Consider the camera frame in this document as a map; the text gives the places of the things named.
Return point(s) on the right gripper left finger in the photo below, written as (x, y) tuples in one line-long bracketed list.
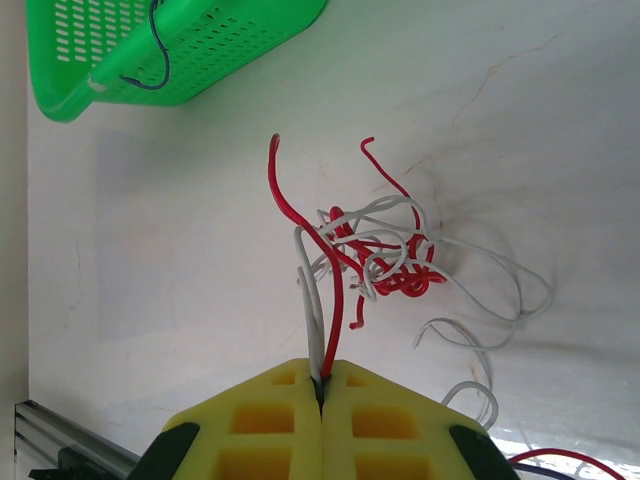
[(305, 430)]

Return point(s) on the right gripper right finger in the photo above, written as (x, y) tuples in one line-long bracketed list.
[(340, 430)]

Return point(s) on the green plastic basket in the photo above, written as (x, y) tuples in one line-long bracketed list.
[(200, 50)]

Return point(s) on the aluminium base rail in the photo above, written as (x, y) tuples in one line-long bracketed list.
[(50, 425)]

